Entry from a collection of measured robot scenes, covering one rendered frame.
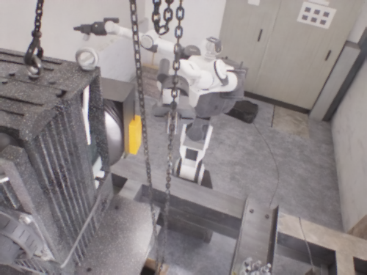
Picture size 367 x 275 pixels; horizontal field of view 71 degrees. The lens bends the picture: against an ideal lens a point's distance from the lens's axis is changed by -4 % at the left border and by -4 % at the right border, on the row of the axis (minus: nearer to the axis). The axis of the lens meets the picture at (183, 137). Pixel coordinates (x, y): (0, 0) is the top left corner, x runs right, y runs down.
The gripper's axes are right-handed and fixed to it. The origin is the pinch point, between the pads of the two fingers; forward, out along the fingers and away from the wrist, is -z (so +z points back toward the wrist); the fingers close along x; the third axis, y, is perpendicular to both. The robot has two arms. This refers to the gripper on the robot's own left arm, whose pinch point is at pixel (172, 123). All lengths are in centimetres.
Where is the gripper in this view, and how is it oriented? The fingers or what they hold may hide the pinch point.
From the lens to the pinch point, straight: 72.6
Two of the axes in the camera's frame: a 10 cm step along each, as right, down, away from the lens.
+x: -10.0, -0.7, -0.4
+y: 0.8, -7.1, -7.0
